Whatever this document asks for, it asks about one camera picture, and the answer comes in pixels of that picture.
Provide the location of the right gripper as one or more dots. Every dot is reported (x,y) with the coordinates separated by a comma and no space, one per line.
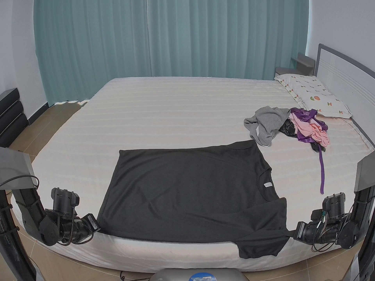
(304,233)

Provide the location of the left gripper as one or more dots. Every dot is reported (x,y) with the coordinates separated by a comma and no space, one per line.
(86,230)

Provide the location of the black T-shirt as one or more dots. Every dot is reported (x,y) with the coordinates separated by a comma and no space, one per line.
(181,192)

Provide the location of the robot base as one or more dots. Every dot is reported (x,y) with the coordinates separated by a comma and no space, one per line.
(199,275)

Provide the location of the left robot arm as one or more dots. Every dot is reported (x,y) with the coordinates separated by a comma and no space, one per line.
(29,209)

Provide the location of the pile of clothes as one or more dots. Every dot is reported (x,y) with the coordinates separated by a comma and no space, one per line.
(307,129)

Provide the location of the bed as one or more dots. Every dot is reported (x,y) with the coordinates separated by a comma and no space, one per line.
(175,113)

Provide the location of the grey garment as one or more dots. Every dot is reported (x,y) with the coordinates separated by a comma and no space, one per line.
(268,121)

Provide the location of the black chest of drawers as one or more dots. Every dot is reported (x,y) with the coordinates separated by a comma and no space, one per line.
(11,113)

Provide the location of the white printed pillow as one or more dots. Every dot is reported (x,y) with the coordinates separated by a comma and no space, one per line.
(313,94)

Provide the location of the grey bedside table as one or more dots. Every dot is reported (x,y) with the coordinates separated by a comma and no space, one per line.
(303,61)

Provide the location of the blue-green curtain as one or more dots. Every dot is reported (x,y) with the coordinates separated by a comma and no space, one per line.
(93,39)
(228,25)

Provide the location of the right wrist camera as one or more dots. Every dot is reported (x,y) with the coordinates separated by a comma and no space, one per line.
(317,215)

